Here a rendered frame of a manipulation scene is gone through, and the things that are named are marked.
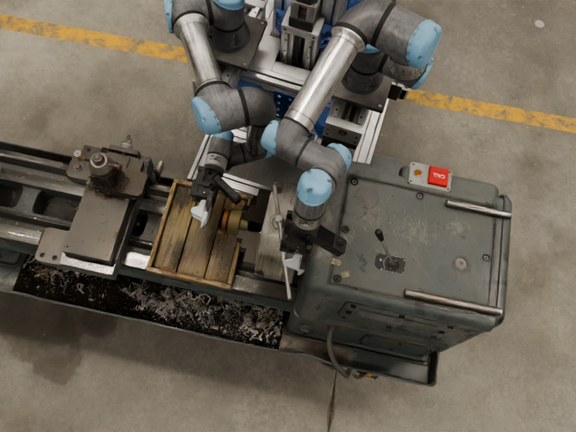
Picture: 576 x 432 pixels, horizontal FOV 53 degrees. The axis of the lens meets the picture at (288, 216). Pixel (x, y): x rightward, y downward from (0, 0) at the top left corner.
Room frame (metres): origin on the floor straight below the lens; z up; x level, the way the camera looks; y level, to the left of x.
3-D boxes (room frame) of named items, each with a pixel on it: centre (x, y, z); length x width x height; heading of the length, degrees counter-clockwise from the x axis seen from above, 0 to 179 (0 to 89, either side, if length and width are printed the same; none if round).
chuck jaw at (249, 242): (0.56, 0.10, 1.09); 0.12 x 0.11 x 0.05; 178
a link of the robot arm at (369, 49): (1.25, -0.17, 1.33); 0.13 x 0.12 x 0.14; 70
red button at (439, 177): (0.86, -0.44, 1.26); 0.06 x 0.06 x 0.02; 88
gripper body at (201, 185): (0.77, 0.29, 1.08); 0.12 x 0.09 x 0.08; 178
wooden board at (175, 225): (0.66, 0.29, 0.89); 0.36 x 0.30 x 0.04; 178
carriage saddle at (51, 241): (0.68, 0.69, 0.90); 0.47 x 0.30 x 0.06; 178
